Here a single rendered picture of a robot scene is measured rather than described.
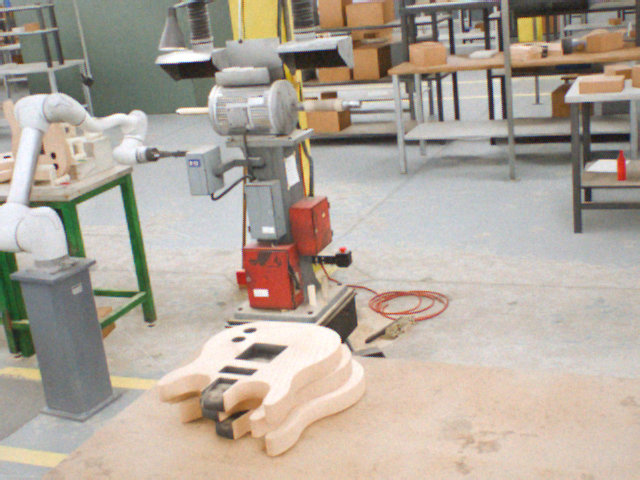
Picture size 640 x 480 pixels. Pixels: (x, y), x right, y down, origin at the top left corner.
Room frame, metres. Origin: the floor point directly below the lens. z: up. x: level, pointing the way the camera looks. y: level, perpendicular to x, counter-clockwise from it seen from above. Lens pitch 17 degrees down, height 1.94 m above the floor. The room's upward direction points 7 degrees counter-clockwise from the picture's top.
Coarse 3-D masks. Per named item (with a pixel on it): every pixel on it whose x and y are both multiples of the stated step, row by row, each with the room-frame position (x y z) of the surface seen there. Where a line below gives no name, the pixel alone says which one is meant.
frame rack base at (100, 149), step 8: (104, 136) 4.99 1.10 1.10; (88, 144) 4.87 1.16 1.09; (96, 144) 4.89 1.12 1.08; (104, 144) 4.95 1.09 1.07; (88, 152) 4.88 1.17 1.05; (96, 152) 4.88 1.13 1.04; (104, 152) 4.94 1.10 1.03; (96, 160) 4.87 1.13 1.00; (104, 160) 4.93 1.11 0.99; (112, 160) 4.99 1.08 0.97; (104, 168) 4.92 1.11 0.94
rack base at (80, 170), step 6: (78, 162) 4.77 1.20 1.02; (84, 162) 4.78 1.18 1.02; (90, 162) 4.83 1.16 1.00; (72, 168) 4.73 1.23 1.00; (78, 168) 4.74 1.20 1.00; (84, 168) 4.78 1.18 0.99; (90, 168) 4.82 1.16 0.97; (96, 168) 4.86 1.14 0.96; (72, 174) 4.73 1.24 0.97; (78, 174) 4.73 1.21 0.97; (84, 174) 4.77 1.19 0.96; (90, 174) 4.81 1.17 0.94; (96, 174) 4.85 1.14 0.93; (78, 180) 4.72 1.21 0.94
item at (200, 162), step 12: (192, 156) 4.15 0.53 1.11; (204, 156) 4.14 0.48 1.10; (216, 156) 4.23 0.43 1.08; (192, 168) 4.16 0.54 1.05; (204, 168) 4.13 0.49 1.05; (192, 180) 4.16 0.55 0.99; (204, 180) 4.13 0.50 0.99; (216, 180) 4.20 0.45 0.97; (240, 180) 4.24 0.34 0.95; (252, 180) 4.24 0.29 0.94; (192, 192) 4.16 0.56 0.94; (204, 192) 4.14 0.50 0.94
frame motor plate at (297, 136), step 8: (280, 136) 4.31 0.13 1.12; (288, 136) 4.29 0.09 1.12; (296, 136) 4.27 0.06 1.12; (304, 136) 4.30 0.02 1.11; (232, 144) 4.33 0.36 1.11; (240, 144) 4.31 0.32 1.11; (248, 144) 4.29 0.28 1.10; (256, 144) 4.27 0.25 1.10; (264, 144) 4.26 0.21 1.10; (272, 144) 4.24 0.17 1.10; (280, 144) 4.22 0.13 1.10; (288, 144) 4.20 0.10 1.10; (296, 144) 4.21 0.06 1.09
